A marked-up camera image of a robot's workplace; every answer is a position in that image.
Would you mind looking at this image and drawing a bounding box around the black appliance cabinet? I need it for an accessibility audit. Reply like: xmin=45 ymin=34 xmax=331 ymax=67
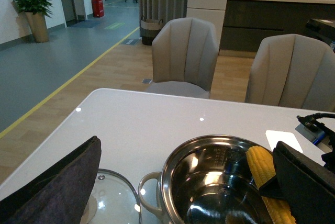
xmin=305 ymin=19 xmax=334 ymax=51

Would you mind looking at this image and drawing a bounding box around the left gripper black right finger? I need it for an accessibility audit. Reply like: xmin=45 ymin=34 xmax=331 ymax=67
xmin=260 ymin=141 xmax=334 ymax=223

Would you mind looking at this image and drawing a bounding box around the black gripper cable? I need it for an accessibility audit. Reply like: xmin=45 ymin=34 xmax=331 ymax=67
xmin=296 ymin=113 xmax=335 ymax=127

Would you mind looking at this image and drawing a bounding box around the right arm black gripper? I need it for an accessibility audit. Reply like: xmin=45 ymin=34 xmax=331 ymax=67
xmin=295 ymin=119 xmax=334 ymax=172

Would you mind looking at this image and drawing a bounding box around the left beige upholstered chair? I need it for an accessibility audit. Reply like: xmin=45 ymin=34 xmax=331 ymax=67
xmin=146 ymin=17 xmax=219 ymax=99

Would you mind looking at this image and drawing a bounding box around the beige upholstered chair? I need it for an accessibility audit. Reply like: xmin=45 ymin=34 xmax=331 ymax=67
xmin=245 ymin=34 xmax=334 ymax=112
xmin=146 ymin=17 xmax=219 ymax=99

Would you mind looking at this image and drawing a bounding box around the dark kitchen counter cabinet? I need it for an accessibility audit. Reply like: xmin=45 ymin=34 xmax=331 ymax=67
xmin=220 ymin=0 xmax=334 ymax=53

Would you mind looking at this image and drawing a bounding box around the beige electric cooking pot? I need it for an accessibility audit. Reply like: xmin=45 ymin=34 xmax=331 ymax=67
xmin=138 ymin=135 xmax=272 ymax=223

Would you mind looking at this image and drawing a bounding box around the green potted plant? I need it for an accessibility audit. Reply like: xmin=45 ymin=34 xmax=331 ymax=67
xmin=13 ymin=0 xmax=53 ymax=43

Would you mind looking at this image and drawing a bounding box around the woven laundry basket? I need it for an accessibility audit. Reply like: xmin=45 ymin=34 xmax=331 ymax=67
xmin=140 ymin=15 xmax=164 ymax=46

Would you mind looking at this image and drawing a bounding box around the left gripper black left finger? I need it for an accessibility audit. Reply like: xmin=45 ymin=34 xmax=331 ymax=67
xmin=1 ymin=136 xmax=102 ymax=223

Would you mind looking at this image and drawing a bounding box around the right beige upholstered chair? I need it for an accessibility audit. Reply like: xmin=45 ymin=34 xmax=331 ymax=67
xmin=245 ymin=34 xmax=334 ymax=112

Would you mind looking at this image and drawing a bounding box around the yellow corn cob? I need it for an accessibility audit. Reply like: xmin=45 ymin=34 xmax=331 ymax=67
xmin=246 ymin=145 xmax=296 ymax=223

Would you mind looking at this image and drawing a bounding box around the glass pot lid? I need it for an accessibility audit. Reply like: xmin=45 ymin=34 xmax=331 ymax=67
xmin=81 ymin=169 xmax=142 ymax=223

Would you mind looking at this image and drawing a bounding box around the red bin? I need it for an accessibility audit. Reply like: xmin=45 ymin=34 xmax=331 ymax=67
xmin=91 ymin=0 xmax=104 ymax=17

